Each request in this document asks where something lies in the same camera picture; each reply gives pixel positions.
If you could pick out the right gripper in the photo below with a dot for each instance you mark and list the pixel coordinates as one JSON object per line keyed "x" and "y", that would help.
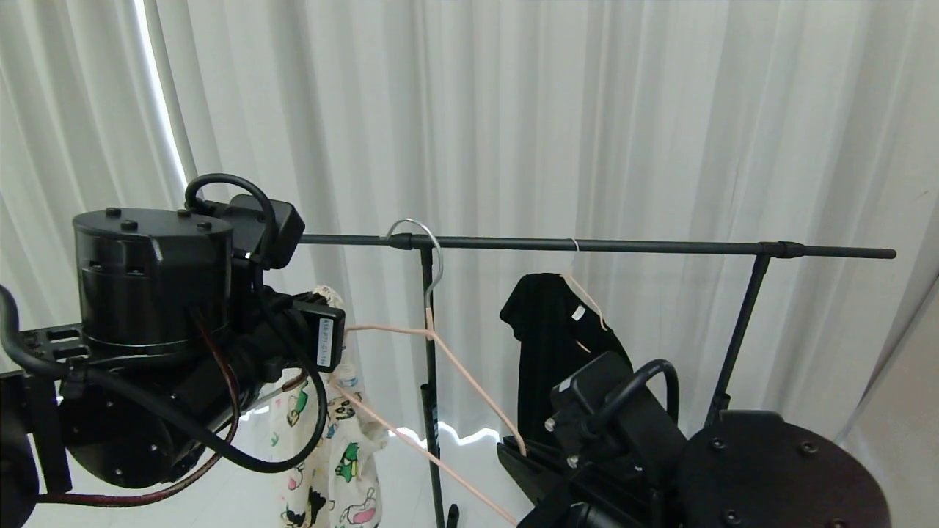
{"x": 587, "y": 513}

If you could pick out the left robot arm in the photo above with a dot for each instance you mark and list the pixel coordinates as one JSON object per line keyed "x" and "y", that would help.
{"x": 147, "y": 279}

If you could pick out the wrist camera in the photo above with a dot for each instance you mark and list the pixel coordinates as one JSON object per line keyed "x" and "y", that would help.
{"x": 623, "y": 433}
{"x": 271, "y": 220}

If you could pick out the black garment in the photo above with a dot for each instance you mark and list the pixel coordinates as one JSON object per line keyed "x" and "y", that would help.
{"x": 550, "y": 345}

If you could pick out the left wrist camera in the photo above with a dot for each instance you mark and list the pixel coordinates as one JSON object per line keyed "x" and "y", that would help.
{"x": 271, "y": 220}

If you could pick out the pink clothes hanger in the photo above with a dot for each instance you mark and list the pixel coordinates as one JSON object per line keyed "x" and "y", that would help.
{"x": 477, "y": 388}
{"x": 587, "y": 298}

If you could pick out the cream printed garment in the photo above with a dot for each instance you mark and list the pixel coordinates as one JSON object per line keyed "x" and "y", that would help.
{"x": 352, "y": 469}

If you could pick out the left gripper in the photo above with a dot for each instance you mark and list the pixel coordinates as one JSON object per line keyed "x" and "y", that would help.
{"x": 323, "y": 337}

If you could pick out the black clothes rack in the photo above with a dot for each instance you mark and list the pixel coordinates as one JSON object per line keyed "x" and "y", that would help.
{"x": 660, "y": 246}

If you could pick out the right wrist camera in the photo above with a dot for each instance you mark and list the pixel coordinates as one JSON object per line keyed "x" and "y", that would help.
{"x": 623, "y": 433}

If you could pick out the white curtain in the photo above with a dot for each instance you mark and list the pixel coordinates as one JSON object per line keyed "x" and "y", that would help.
{"x": 587, "y": 110}

